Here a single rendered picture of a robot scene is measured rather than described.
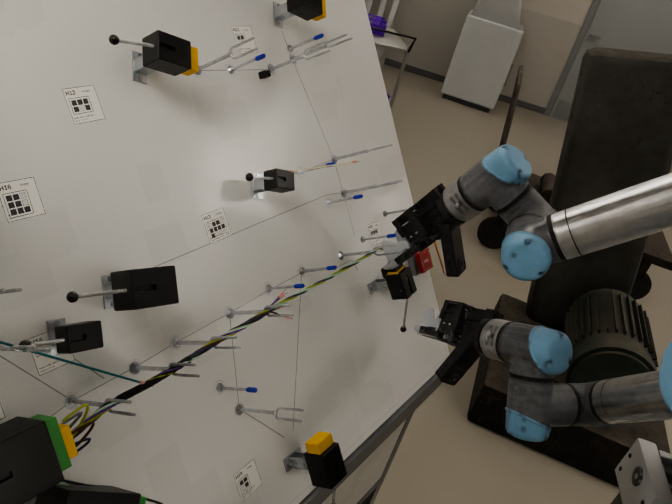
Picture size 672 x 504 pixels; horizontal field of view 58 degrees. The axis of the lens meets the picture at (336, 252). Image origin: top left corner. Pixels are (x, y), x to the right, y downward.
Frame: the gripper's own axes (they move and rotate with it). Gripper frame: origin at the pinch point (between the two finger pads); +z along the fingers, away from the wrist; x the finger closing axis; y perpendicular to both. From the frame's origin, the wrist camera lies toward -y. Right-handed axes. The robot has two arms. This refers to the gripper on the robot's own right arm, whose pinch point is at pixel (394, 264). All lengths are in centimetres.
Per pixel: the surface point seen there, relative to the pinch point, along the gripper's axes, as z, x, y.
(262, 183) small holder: -7.1, 23.8, 26.0
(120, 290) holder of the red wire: -12, 60, 20
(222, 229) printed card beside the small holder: -3.0, 33.8, 23.1
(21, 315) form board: -4, 69, 25
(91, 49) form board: -16, 44, 52
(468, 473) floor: 94, -72, -87
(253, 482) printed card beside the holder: 14, 48, -13
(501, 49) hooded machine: 164, -584, 94
